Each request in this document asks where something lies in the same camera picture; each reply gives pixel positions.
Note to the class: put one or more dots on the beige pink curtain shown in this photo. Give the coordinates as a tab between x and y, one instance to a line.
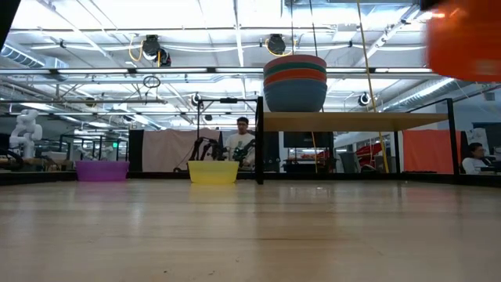
168	150

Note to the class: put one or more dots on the teal plastic bowl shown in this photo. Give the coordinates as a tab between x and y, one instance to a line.
295	67

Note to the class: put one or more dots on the yellow plastic bowl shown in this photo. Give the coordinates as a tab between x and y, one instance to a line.
213	172

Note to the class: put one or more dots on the orange partition panel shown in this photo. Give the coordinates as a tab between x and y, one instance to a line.
430	152

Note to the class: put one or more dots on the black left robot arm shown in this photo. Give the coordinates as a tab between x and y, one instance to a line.
4	15

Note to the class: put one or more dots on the pink plastic bowl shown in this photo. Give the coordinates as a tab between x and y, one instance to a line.
295	59

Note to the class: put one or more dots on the wooden shelf with black legs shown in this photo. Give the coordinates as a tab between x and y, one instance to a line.
352	121

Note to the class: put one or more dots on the black background station frame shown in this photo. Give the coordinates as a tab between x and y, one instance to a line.
199	117

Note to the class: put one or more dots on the black aluminium table frame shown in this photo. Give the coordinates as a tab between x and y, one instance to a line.
313	176

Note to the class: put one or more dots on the orange plastic bowl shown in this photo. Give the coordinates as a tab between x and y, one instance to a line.
466	39

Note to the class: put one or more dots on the person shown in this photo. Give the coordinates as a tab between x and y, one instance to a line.
239	143
471	164

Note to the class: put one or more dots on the blue plastic bowl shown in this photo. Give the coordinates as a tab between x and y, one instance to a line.
295	98

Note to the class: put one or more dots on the black background robot arm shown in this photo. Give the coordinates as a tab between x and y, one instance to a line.
240	153
203	147

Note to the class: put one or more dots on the purple plastic bowl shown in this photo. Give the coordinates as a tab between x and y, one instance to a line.
102	171

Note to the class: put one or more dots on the black monitor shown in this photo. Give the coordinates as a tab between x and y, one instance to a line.
309	139

